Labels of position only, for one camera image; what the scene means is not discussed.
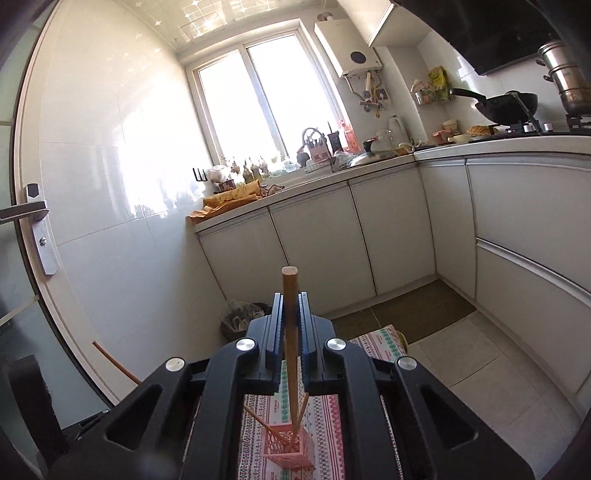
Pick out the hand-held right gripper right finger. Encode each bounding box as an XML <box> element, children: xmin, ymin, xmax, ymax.
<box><xmin>298</xmin><ymin>292</ymin><xmax>536</xmax><ymax>480</ymax></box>

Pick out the trash bin with bags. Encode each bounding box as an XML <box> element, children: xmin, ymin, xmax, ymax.
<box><xmin>220</xmin><ymin>299</ymin><xmax>273</xmax><ymax>343</ymax></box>

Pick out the black chair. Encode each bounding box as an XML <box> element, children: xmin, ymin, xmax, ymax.
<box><xmin>8</xmin><ymin>354</ymin><xmax>71</xmax><ymax>468</ymax></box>

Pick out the patterned red green tablecloth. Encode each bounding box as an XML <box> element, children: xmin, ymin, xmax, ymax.
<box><xmin>235</xmin><ymin>324</ymin><xmax>410</xmax><ymax>480</ymax></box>

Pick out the yellow cloth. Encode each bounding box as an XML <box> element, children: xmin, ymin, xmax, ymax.
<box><xmin>187</xmin><ymin>181</ymin><xmax>262</xmax><ymax>221</ymax></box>

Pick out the thick wooden utensil handle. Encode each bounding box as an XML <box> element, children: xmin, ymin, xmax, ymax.
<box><xmin>281</xmin><ymin>266</ymin><xmax>301</xmax><ymax>435</ymax></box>

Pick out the gas stove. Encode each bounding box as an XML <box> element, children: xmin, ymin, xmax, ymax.
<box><xmin>466</xmin><ymin>116</ymin><xmax>591</xmax><ymax>140</ymax></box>

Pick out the brown floor mat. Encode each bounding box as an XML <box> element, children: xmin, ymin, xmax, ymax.
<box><xmin>371</xmin><ymin>279</ymin><xmax>476</xmax><ymax>345</ymax></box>

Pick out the black wok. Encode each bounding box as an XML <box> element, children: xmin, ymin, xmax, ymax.
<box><xmin>450</xmin><ymin>87</ymin><xmax>539</xmax><ymax>126</ymax></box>

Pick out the white wall cabinet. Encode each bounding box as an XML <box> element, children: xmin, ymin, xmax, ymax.
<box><xmin>336</xmin><ymin>0</ymin><xmax>394</xmax><ymax>48</ymax></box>

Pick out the red box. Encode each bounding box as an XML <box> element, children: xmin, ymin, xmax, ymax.
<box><xmin>342</xmin><ymin>119</ymin><xmax>359</xmax><ymax>153</ymax></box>

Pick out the stainless steel pot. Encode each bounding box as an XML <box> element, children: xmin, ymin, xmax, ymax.
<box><xmin>536</xmin><ymin>40</ymin><xmax>591</xmax><ymax>116</ymax></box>

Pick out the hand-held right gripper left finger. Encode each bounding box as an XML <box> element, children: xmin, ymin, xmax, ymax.
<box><xmin>48</xmin><ymin>292</ymin><xmax>284</xmax><ymax>480</ymax></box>

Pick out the black range hood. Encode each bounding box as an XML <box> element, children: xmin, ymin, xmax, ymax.
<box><xmin>392</xmin><ymin>0</ymin><xmax>591</xmax><ymax>77</ymax></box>

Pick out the white water heater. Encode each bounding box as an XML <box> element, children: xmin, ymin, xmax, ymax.
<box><xmin>314</xmin><ymin>17</ymin><xmax>385</xmax><ymax>79</ymax></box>

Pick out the wall spice rack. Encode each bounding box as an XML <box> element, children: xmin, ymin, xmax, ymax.
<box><xmin>410</xmin><ymin>66</ymin><xmax>451</xmax><ymax>105</ymax></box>

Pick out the wooden stick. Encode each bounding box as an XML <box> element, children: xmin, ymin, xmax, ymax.
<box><xmin>92</xmin><ymin>340</ymin><xmax>142</xmax><ymax>385</ymax></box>

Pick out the white framed window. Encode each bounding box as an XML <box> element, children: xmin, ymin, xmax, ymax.
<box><xmin>191</xmin><ymin>33</ymin><xmax>348</xmax><ymax>168</ymax></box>

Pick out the pink perforated utensil holder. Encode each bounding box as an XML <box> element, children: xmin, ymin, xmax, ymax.
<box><xmin>261</xmin><ymin>421</ymin><xmax>317</xmax><ymax>472</ymax></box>

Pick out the white base cabinet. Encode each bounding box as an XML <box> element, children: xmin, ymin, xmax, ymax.
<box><xmin>196</xmin><ymin>154</ymin><xmax>591</xmax><ymax>408</ymax></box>

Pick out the silver door handle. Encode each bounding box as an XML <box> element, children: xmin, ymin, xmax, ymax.
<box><xmin>0</xmin><ymin>183</ymin><xmax>59</xmax><ymax>276</ymax></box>

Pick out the white kettle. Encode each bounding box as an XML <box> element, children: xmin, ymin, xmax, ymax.
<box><xmin>386</xmin><ymin>115</ymin><xmax>410</xmax><ymax>145</ymax></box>

